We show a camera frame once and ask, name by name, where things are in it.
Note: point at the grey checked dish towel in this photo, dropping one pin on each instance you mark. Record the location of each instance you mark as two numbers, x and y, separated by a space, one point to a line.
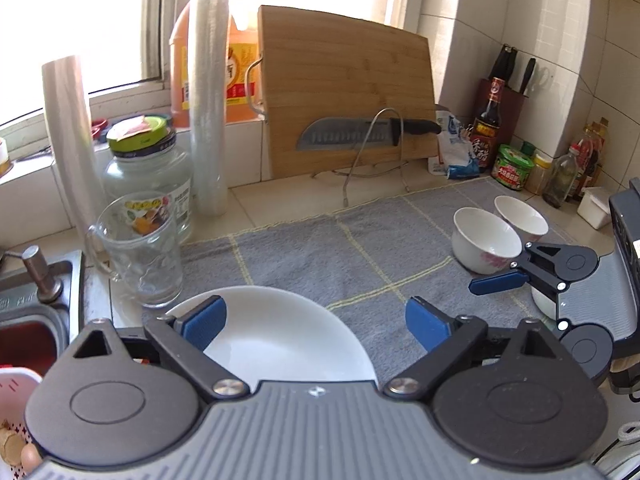
325 255

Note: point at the dark soy sauce bottle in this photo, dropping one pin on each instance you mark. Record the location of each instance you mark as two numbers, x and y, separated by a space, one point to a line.
487 125

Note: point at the yellow-lid glass jar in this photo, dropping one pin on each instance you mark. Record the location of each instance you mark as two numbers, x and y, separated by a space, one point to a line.
540 177

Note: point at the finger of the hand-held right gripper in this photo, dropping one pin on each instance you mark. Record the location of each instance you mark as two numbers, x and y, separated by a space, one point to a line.
495 283

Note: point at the tall plastic wrap roll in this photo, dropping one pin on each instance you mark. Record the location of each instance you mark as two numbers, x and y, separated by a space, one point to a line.
210 110

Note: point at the white fruit-print plate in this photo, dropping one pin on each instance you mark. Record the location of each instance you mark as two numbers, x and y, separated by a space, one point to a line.
280 330

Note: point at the green-lid sauce jar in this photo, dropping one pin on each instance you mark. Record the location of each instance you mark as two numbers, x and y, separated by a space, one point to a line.
512 170

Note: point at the glass jar green lid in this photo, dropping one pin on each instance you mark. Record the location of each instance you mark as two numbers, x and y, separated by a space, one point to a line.
150 175

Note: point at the orange liquid jug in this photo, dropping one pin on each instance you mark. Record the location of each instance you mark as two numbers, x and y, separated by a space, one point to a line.
242 75

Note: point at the small green-lid jar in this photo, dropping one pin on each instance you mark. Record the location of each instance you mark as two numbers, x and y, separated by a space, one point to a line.
528 147

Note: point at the brown seasoning bottle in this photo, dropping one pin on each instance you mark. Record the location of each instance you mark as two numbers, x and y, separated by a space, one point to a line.
600 145

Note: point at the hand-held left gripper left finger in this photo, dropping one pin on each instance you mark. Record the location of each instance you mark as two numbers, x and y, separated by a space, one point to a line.
205 323

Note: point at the steel kitchen sink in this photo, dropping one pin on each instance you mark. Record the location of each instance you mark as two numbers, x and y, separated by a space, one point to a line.
65 280

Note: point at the white plastic box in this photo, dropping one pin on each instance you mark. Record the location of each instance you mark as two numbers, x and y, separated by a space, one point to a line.
592 207

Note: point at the brown egg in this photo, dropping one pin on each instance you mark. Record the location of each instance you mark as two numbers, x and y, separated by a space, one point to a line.
30 457

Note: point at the broken eggshell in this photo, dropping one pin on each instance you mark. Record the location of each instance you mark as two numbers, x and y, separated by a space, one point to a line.
10 442

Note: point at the brown knife block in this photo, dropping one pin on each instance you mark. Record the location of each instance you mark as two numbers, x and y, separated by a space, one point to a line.
512 110

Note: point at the red plastic basin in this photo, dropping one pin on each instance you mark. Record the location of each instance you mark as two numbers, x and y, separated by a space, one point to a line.
25 345

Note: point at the clear glass mug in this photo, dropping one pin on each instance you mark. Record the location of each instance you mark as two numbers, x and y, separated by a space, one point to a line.
145 265

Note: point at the wooden cutting board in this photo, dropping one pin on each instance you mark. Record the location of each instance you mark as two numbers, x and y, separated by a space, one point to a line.
340 75

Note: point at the red-cap seasoning bottle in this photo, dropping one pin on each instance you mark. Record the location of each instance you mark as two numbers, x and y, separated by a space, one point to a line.
582 165

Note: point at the white pink-flower bowl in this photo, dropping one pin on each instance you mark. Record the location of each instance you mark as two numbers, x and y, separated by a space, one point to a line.
522 215
542 305
482 235

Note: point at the steel soap dispenser pump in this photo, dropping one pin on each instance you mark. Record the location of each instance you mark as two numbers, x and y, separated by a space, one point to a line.
37 270

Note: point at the white colander basket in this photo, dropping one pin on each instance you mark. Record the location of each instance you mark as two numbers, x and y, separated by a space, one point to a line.
15 390

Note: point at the white blue salt bag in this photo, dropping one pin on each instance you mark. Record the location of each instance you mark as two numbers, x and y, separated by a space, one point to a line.
457 155

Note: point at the clear glass oil bottle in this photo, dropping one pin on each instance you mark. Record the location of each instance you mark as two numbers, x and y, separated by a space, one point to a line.
559 185

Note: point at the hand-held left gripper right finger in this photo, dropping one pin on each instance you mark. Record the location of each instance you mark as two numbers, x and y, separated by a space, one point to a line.
430 326

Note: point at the short plastic wrap roll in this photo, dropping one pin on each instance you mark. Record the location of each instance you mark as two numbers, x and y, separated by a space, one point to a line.
70 135

